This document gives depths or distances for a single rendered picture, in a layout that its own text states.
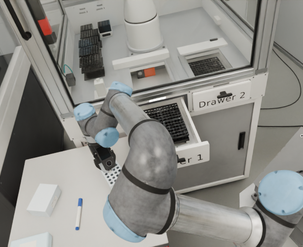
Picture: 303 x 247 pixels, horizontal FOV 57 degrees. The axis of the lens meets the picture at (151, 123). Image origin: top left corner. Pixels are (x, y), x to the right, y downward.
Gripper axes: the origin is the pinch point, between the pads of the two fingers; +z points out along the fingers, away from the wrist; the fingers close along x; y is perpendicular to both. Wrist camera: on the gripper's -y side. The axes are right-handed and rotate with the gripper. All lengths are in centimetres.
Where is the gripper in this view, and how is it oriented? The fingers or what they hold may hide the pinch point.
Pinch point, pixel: (110, 170)
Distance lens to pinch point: 124.3
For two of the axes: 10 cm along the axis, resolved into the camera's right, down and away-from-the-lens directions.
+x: -8.5, 4.5, -2.8
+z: 1.5, 7.1, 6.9
